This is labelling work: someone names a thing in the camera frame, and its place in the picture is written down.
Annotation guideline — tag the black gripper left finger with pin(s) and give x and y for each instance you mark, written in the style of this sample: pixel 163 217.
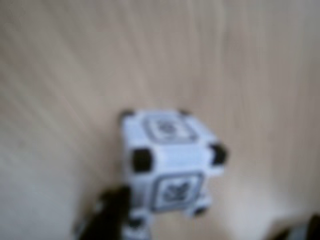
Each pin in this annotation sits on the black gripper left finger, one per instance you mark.
pixel 107 215

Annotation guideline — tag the white cube crossed-loop symbol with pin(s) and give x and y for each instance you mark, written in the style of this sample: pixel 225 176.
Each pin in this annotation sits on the white cube crossed-loop symbol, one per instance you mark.
pixel 175 155

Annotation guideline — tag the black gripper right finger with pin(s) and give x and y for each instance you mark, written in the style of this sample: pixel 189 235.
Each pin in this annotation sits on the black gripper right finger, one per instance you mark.
pixel 307 230

